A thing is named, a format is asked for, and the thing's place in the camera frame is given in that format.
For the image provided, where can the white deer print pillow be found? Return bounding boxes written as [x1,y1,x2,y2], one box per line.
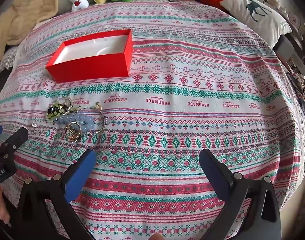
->
[219,0,293,47]

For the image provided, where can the red cardboard box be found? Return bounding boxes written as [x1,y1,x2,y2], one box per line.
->
[46,29,133,83]

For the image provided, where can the grey checked bed sheet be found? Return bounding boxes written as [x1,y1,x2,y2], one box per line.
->
[0,47,18,78]

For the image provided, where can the beige quilted blanket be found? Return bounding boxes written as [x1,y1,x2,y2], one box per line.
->
[0,0,76,63]

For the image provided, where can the patterned knit-print bed cover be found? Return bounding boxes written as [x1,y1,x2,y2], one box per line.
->
[0,0,305,240]

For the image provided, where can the blue bead bracelet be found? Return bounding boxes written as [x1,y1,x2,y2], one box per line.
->
[55,112,96,136]

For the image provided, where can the dark floral cloth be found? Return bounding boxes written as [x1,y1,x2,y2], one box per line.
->
[286,71,305,123]

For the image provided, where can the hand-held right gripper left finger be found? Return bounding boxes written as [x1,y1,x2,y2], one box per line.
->
[18,149,100,240]

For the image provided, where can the green black beaded bracelet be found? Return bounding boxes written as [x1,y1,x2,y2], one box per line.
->
[46,101,73,123]

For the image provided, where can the clear bead bracelet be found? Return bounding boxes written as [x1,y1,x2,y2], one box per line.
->
[59,97,74,108]

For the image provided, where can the person's left hand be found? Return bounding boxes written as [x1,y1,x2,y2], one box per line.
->
[0,187,12,230]

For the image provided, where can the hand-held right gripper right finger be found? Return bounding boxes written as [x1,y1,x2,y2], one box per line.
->
[199,149,282,240]

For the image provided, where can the gold hoop rings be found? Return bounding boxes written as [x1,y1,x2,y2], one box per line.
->
[65,121,83,143]

